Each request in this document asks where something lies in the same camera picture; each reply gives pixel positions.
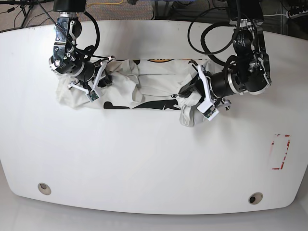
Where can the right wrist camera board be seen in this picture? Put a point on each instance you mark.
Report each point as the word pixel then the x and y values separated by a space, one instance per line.
pixel 92 96

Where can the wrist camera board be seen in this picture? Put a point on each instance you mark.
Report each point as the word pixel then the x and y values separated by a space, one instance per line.
pixel 208 110
pixel 92 96

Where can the left table cable grommet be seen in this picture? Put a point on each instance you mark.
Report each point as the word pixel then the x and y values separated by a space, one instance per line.
pixel 44 189

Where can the white power strip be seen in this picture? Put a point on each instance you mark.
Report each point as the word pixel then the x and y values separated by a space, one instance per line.
pixel 296 12

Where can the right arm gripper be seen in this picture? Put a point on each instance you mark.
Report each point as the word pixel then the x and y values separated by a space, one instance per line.
pixel 89 76

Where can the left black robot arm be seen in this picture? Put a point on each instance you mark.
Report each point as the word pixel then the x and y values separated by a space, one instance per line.
pixel 245 62

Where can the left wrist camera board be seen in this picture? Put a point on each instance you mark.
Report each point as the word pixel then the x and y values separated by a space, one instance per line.
pixel 208 110

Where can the table cable grommet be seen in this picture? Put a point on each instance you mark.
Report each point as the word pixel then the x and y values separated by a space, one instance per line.
pixel 44 189
pixel 255 198

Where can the black tripod legs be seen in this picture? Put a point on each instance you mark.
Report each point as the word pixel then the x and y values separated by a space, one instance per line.
pixel 20 9

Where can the right table cable grommet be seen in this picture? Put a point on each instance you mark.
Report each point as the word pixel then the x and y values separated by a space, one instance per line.
pixel 255 198

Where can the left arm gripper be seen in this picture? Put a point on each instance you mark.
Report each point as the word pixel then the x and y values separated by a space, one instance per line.
pixel 203 84

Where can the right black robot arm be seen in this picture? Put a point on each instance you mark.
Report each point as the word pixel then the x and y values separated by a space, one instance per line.
pixel 68 28

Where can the white T-shirt black print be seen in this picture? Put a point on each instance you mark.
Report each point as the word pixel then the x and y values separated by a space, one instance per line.
pixel 142 84

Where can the red tape rectangle marking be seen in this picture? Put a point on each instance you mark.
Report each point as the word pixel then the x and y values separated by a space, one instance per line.
pixel 278 151

